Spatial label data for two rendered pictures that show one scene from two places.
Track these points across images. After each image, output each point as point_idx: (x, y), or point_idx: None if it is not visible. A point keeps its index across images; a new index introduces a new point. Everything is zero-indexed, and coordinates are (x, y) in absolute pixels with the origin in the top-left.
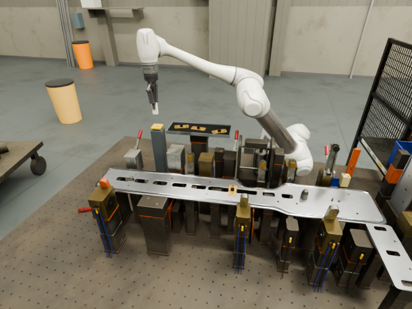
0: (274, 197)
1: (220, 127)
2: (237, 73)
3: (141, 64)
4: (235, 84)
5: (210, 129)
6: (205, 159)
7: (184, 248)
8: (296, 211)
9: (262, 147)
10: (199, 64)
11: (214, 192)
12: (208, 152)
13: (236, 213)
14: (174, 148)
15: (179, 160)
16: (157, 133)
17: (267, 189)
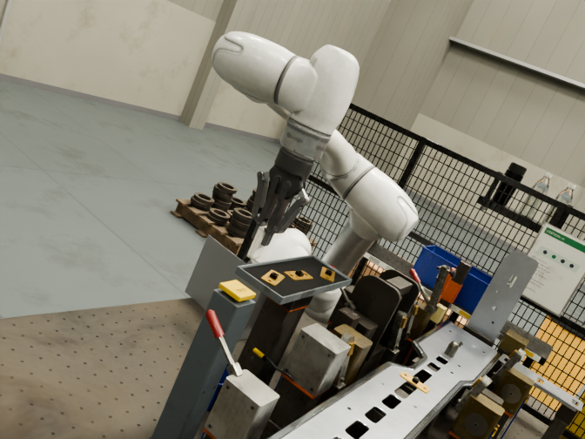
0: (441, 368)
1: (309, 263)
2: (356, 157)
3: (318, 135)
4: (350, 178)
5: (312, 273)
6: (363, 341)
7: None
8: (474, 376)
9: (406, 292)
10: (332, 136)
11: (413, 397)
12: (108, 323)
13: (494, 411)
14: (323, 337)
15: (344, 360)
16: (246, 309)
17: (424, 360)
